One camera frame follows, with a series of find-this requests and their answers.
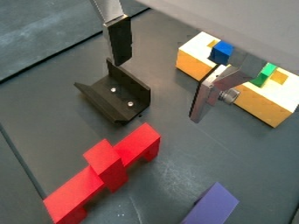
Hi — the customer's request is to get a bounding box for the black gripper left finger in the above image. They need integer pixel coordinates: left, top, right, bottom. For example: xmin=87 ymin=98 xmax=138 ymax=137
xmin=90 ymin=0 xmax=133 ymax=67

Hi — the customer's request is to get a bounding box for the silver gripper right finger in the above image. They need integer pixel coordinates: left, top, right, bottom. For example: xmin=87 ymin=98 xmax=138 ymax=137
xmin=190 ymin=65 xmax=254 ymax=123

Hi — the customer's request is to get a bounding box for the purple notched block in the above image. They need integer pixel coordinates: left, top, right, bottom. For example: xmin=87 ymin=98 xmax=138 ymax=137
xmin=181 ymin=182 xmax=239 ymax=224

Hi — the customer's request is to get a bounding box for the yellow wooden board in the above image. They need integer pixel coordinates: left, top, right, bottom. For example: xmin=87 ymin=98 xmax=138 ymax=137
xmin=177 ymin=32 xmax=299 ymax=128

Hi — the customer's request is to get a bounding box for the green bar block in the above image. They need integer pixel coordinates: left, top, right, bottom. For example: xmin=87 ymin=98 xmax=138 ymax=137
xmin=250 ymin=63 xmax=277 ymax=88

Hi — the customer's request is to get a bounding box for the blue bar block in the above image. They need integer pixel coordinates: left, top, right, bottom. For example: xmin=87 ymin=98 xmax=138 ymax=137
xmin=210 ymin=41 xmax=234 ymax=66

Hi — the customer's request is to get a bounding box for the red notched block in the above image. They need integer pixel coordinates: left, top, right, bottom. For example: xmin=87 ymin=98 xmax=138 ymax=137
xmin=43 ymin=123 xmax=162 ymax=224

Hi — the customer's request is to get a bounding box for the black metal bracket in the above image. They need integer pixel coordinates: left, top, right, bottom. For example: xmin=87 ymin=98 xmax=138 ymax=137
xmin=74 ymin=59 xmax=151 ymax=125

